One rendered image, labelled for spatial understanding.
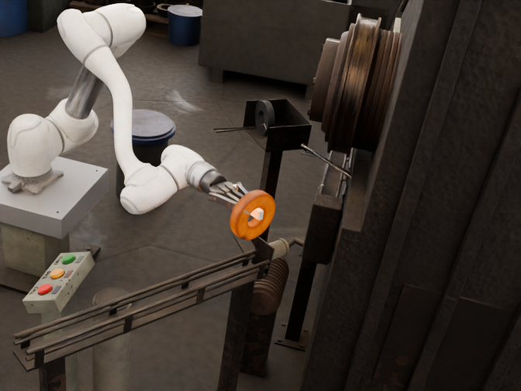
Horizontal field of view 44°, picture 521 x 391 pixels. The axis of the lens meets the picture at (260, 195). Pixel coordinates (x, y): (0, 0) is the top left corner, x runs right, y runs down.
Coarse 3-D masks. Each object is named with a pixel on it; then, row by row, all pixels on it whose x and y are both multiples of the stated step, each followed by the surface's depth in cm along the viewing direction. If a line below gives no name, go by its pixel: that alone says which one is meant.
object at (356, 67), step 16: (368, 32) 198; (352, 48) 194; (368, 48) 195; (352, 64) 194; (352, 80) 194; (352, 96) 195; (336, 112) 197; (352, 112) 197; (336, 128) 201; (352, 128) 200; (336, 144) 208
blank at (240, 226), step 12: (252, 192) 186; (264, 192) 188; (240, 204) 184; (252, 204) 185; (264, 204) 189; (240, 216) 184; (264, 216) 192; (240, 228) 186; (252, 228) 190; (264, 228) 194
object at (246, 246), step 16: (288, 112) 296; (272, 128) 271; (288, 128) 274; (304, 128) 277; (272, 144) 276; (288, 144) 279; (272, 160) 291; (272, 176) 296; (272, 192) 301; (240, 240) 320; (256, 240) 315; (272, 240) 324
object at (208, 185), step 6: (210, 174) 198; (216, 174) 198; (204, 180) 198; (210, 180) 196; (216, 180) 197; (222, 180) 199; (204, 186) 198; (210, 186) 197; (216, 186) 197; (216, 192) 195; (222, 192) 194
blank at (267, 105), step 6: (258, 102) 289; (264, 102) 284; (270, 102) 284; (258, 108) 290; (264, 108) 283; (270, 108) 282; (258, 114) 290; (264, 114) 284; (270, 114) 281; (258, 120) 291; (264, 120) 285; (270, 120) 282; (258, 126) 292; (264, 126) 285; (270, 126) 283; (264, 132) 286
